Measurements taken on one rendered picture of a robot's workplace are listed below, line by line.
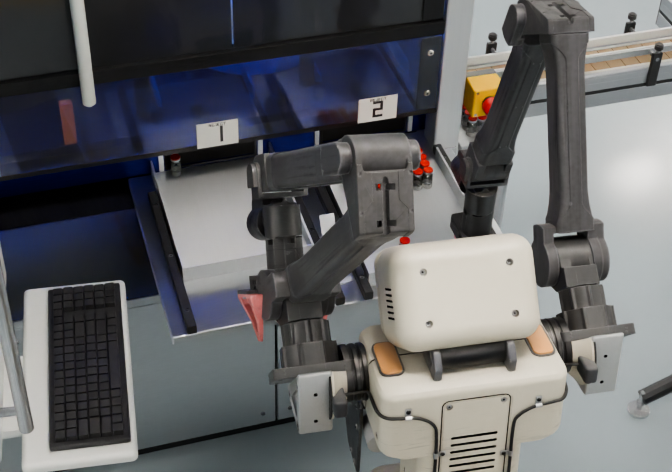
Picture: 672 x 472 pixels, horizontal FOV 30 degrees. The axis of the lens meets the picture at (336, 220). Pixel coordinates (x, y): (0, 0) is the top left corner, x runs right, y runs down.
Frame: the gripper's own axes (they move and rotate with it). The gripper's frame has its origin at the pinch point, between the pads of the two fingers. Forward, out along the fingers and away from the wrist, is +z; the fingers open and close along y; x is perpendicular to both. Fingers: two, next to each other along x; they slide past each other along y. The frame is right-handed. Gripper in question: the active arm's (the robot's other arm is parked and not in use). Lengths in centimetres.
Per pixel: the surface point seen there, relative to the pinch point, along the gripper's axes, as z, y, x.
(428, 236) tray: 2.3, 11.7, 4.3
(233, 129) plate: -11, 38, 38
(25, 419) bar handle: -1, -18, 87
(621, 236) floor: 91, 87, -94
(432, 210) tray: 2.4, 19.1, 0.8
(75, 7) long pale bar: -48, 31, 67
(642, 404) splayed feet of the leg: 87, 21, -67
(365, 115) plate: -9.9, 37.9, 10.0
